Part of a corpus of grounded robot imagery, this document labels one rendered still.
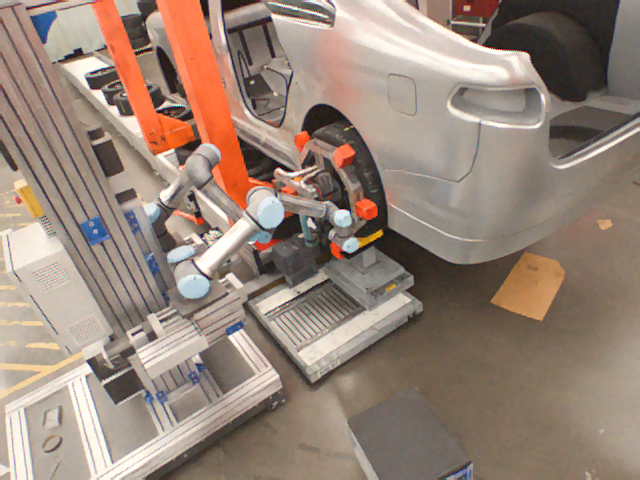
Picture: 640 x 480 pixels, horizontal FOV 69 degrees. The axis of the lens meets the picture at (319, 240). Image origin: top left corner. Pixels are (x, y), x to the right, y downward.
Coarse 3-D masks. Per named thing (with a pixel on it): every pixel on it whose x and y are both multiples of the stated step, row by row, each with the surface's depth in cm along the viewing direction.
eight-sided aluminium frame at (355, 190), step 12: (312, 144) 247; (324, 144) 244; (300, 156) 265; (300, 168) 273; (336, 168) 236; (348, 168) 235; (312, 180) 278; (348, 180) 233; (348, 192) 235; (360, 192) 235
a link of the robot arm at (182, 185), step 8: (208, 144) 222; (200, 152) 215; (208, 152) 217; (216, 152) 222; (208, 160) 214; (216, 160) 221; (184, 176) 227; (176, 184) 231; (184, 184) 229; (192, 184) 231; (160, 192) 240; (168, 192) 236; (176, 192) 234; (184, 192) 234; (160, 200) 238; (168, 200) 238; (176, 200) 238; (168, 208) 240; (176, 208) 242
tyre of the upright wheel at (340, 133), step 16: (320, 128) 252; (336, 128) 244; (352, 128) 242; (336, 144) 242; (352, 144) 234; (368, 160) 233; (368, 176) 231; (368, 192) 236; (384, 192) 237; (384, 208) 241; (368, 224) 250; (384, 224) 254
